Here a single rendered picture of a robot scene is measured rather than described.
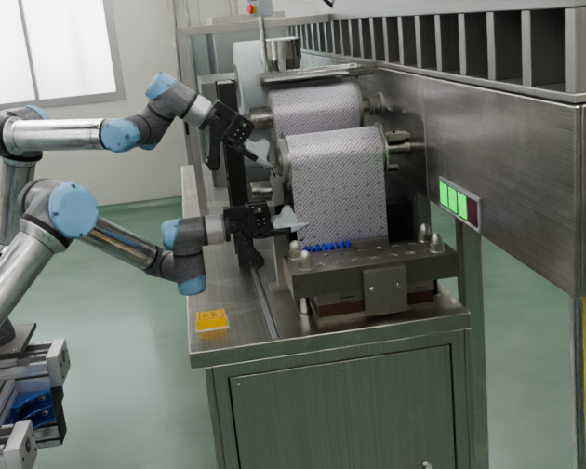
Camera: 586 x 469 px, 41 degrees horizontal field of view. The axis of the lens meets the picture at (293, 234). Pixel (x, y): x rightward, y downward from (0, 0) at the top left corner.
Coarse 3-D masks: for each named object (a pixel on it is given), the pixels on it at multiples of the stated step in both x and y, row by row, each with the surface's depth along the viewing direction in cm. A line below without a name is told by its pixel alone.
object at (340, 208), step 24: (312, 192) 199; (336, 192) 200; (360, 192) 201; (384, 192) 202; (312, 216) 201; (336, 216) 202; (360, 216) 203; (384, 216) 204; (312, 240) 202; (336, 240) 203
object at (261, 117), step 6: (252, 108) 222; (258, 108) 222; (264, 108) 222; (270, 108) 222; (252, 114) 221; (258, 114) 221; (264, 114) 221; (270, 114) 221; (252, 120) 221; (258, 120) 221; (264, 120) 221; (270, 120) 221; (258, 126) 222; (264, 126) 222; (270, 126) 223
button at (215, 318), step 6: (198, 312) 196; (204, 312) 195; (210, 312) 195; (216, 312) 195; (222, 312) 194; (198, 318) 191; (204, 318) 191; (210, 318) 191; (216, 318) 190; (222, 318) 190; (198, 324) 190; (204, 324) 190; (210, 324) 190; (216, 324) 190; (222, 324) 191
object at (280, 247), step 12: (276, 180) 205; (264, 192) 206; (276, 192) 205; (276, 204) 206; (276, 240) 209; (276, 252) 210; (276, 264) 211; (276, 276) 214; (276, 288) 212; (288, 288) 212
